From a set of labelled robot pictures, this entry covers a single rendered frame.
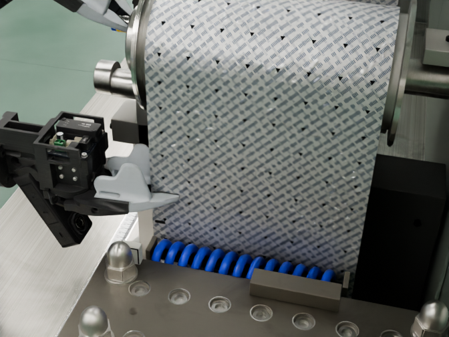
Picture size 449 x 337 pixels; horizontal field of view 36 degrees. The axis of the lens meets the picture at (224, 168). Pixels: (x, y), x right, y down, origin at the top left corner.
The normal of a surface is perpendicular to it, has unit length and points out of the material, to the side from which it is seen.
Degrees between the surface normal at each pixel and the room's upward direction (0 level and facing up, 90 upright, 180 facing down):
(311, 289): 0
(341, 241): 90
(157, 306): 0
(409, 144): 0
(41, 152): 90
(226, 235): 90
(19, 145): 90
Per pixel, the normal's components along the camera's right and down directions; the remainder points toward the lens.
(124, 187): -0.21, 0.56
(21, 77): 0.02, -0.82
